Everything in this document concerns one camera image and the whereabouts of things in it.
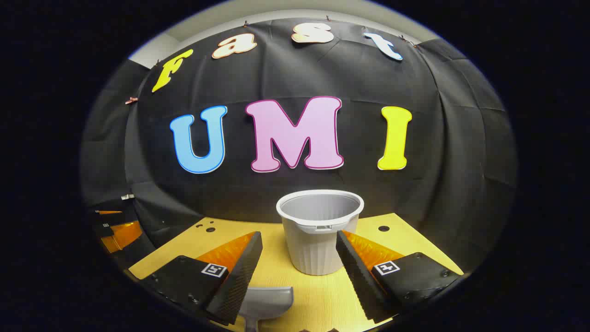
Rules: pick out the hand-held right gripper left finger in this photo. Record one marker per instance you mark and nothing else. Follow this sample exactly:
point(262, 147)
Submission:
point(239, 276)

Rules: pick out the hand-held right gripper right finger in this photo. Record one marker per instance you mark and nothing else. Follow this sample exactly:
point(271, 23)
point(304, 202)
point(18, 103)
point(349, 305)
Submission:
point(357, 272)

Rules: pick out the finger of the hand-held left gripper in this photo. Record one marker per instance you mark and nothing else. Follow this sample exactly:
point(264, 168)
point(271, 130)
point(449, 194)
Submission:
point(122, 235)

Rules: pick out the grey plastic dustpan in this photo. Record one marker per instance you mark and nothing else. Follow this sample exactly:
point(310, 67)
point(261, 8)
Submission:
point(267, 302)

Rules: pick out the ribbed grey garbage bin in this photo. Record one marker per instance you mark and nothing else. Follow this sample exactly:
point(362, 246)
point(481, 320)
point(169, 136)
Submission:
point(318, 240)

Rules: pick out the silver metal clip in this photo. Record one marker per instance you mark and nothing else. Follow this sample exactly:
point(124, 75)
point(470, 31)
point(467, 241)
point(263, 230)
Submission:
point(127, 197)

